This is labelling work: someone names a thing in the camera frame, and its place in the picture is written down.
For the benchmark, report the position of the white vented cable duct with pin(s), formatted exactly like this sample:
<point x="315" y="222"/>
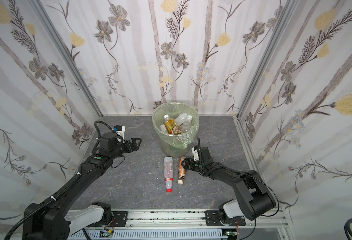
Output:
<point x="165" y="234"/>

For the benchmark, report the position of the orange drink bottle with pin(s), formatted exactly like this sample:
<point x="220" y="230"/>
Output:
<point x="171" y="126"/>

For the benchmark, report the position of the white bottle red cap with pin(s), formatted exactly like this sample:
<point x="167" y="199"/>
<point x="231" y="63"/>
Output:
<point x="181" y="119"/>

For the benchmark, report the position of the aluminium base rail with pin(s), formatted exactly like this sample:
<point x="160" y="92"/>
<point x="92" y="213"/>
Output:
<point x="263" y="228"/>

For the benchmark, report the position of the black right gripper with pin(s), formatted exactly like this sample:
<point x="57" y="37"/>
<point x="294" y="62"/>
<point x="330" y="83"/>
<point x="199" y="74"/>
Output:
<point x="194" y="165"/>

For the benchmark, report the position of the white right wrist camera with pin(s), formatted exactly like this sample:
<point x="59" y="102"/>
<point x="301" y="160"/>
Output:
<point x="195" y="153"/>

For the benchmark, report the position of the small clear bottle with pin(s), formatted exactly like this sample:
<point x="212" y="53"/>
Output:
<point x="187" y="124"/>

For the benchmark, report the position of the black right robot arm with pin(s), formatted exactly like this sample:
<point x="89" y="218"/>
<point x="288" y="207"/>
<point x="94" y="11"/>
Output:
<point x="253" y="196"/>

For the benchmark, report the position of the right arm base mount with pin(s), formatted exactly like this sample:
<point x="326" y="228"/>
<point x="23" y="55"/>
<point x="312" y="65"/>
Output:
<point x="228" y="214"/>

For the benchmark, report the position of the clear bottle red label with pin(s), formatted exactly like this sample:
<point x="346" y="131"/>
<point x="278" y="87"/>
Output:
<point x="168" y="173"/>

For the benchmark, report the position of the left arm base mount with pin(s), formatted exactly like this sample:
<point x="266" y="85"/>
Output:
<point x="110" y="218"/>

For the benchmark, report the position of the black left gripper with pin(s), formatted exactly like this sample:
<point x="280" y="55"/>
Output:
<point x="129" y="145"/>

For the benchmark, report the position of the white label yellow V bottle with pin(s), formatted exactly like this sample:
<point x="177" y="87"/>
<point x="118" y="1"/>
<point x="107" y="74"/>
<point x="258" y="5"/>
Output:
<point x="163" y="129"/>

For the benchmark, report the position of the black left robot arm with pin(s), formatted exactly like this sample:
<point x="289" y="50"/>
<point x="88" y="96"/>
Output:
<point x="46" y="221"/>

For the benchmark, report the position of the brown label milk tea bottle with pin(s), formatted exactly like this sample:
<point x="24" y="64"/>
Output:
<point x="182" y="171"/>

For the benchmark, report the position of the green lined waste bin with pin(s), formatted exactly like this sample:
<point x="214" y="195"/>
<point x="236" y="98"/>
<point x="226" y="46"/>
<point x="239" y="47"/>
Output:
<point x="175" y="145"/>

